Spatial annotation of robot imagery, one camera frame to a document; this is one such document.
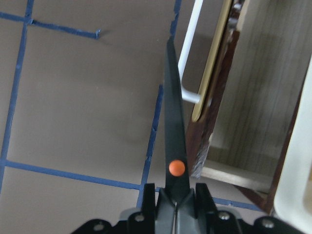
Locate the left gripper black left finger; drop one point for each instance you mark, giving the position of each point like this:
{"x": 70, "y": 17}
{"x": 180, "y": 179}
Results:
{"x": 141, "y": 220}

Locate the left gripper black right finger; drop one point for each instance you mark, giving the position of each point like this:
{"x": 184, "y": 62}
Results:
{"x": 210, "y": 219}

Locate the black scissors with orange pivot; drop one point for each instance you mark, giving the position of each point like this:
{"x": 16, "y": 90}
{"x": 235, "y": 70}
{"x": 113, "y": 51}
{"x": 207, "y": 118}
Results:
{"x": 176, "y": 211}

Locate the wooden drawer with white handle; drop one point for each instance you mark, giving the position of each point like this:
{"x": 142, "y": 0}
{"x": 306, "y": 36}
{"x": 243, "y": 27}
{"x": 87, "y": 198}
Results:
{"x": 247, "y": 64}

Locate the dark brown wooden drawer cabinet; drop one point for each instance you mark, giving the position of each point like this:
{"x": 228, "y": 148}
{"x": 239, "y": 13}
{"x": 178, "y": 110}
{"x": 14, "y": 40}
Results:
{"x": 266, "y": 203}

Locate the cream plastic tray lower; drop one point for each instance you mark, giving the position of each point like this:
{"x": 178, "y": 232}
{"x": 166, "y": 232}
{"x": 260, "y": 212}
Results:
{"x": 293, "y": 198}

